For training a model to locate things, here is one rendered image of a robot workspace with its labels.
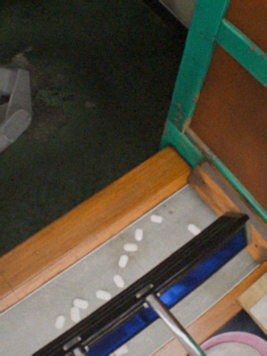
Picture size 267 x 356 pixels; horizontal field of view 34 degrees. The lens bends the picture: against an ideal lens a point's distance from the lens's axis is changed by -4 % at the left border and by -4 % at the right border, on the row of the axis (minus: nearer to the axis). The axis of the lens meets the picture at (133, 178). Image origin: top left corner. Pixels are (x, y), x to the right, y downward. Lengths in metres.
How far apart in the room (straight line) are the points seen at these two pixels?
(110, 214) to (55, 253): 0.18
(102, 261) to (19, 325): 0.27
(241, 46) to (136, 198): 0.52
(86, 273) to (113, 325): 0.42
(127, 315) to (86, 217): 0.47
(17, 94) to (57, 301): 0.52
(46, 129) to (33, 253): 1.15
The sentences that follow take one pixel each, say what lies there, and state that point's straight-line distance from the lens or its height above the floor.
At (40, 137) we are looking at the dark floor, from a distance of 2.19.
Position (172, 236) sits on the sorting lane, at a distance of 1.19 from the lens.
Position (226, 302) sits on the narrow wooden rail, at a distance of 1.15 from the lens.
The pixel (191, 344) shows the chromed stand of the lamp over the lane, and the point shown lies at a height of 1.12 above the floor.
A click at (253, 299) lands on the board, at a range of 1.16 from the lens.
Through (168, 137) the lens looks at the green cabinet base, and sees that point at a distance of 1.28.
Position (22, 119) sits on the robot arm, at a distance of 0.91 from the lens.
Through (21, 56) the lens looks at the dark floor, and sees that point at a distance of 2.52.
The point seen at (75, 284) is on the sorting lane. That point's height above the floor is 0.74.
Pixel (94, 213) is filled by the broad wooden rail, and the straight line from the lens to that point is 1.17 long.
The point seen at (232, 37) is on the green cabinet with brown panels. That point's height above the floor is 1.25.
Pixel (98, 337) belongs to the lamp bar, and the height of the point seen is 1.11.
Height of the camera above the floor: 1.85
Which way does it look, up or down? 63 degrees down
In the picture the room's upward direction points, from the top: 10 degrees clockwise
